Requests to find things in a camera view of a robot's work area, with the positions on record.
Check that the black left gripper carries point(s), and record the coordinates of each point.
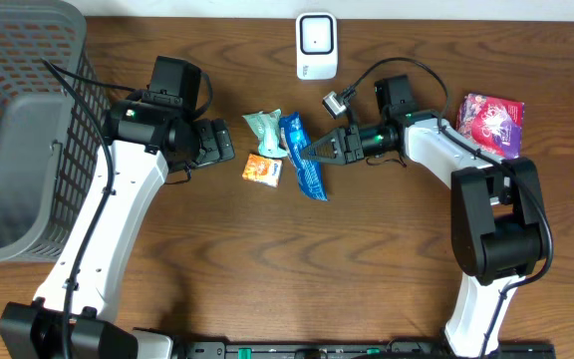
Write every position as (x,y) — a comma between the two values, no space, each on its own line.
(215,141)

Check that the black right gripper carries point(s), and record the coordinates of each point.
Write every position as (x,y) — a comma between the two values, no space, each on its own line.
(352,143)

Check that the grey plastic mesh basket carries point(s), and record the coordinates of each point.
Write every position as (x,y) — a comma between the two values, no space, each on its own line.
(48,147)

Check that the purple red snack packet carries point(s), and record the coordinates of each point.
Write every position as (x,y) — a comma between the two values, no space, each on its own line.
(493,123)

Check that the blue Oreo cookie packet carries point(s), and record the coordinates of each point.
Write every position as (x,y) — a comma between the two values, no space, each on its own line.
(294,138)

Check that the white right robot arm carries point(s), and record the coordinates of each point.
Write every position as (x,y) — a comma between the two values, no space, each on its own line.
(500,235)

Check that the mint green snack packet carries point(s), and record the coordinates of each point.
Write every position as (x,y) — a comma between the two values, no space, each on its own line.
(265,127)

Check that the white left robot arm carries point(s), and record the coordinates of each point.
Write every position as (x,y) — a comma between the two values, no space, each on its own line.
(74,310)

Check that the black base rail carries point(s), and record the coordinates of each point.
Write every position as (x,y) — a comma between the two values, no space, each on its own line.
(394,349)

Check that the white barcode scanner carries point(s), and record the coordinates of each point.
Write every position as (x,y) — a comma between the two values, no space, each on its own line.
(316,46)

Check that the orange snack packet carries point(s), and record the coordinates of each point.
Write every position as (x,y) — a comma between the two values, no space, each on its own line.
(262,170)

